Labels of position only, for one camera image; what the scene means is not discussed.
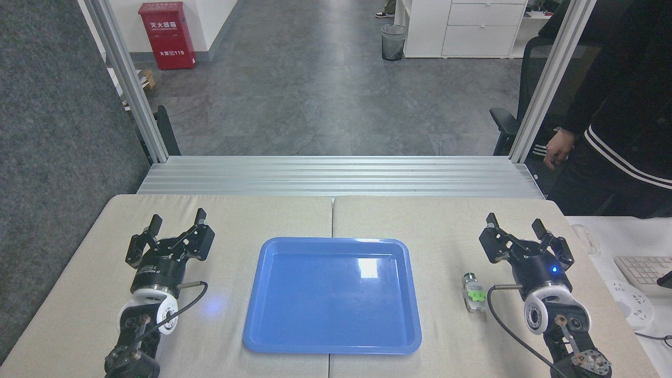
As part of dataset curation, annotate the white computer mouse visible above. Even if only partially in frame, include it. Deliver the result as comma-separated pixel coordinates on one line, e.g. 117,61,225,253
571,224,600,256

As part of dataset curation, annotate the grey felt partition panel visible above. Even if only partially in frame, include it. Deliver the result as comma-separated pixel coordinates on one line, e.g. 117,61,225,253
0,0,153,364

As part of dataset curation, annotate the silver aluminium rail platform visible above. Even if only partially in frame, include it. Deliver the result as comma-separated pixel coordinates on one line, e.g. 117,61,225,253
136,155,545,199

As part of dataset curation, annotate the black stand behind post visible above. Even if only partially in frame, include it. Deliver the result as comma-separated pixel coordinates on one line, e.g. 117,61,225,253
134,105,182,164

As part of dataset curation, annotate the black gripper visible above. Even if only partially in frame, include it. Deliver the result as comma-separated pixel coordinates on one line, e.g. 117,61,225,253
478,213,575,301
125,208,216,296

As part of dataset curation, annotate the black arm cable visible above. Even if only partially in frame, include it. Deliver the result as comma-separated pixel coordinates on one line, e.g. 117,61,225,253
487,283,569,378
134,281,209,347

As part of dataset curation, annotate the white power strip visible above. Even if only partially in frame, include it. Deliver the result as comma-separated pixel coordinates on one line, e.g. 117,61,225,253
604,279,655,329

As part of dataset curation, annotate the grey mesh waste bin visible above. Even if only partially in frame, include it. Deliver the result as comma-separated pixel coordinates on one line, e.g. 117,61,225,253
381,24,408,61

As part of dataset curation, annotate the black office chair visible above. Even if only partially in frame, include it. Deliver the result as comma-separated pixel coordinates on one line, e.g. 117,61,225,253
490,36,557,158

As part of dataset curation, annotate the red fire extinguisher box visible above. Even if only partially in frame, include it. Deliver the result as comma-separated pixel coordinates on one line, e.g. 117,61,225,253
138,2,197,71

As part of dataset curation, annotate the white keyboard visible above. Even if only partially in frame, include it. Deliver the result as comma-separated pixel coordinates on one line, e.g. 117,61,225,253
613,256,672,296

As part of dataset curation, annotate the silver aluminium post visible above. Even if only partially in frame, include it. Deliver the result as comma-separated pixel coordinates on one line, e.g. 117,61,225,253
508,0,597,164
79,0,169,164

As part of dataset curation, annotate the green and clear switch part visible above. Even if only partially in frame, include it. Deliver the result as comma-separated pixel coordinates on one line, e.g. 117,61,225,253
461,272,487,313

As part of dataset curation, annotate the white drawer cabinet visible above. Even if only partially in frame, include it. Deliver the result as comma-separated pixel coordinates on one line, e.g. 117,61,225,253
394,0,528,59

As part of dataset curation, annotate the blue plastic tray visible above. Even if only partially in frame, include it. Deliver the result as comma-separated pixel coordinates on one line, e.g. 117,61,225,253
242,237,423,355

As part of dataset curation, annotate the person's hand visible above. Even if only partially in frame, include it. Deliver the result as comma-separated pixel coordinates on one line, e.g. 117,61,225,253
543,129,578,170

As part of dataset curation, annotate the white side desk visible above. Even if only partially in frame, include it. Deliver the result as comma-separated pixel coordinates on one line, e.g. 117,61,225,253
564,215,672,378

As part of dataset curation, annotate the thin black desk cable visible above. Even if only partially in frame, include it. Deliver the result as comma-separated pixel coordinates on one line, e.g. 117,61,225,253
634,331,672,349

